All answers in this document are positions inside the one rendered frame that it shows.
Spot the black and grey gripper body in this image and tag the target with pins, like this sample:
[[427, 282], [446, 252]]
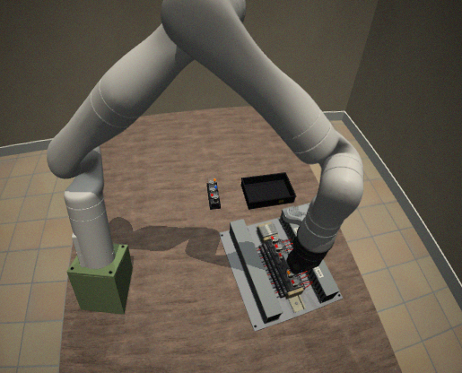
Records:
[[309, 249]]

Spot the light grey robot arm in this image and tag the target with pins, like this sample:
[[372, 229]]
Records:
[[210, 31]]

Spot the black relay socket row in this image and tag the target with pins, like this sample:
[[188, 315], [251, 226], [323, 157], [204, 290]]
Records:
[[276, 275]]

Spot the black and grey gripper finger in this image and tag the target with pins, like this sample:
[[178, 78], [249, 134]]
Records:
[[284, 265]]

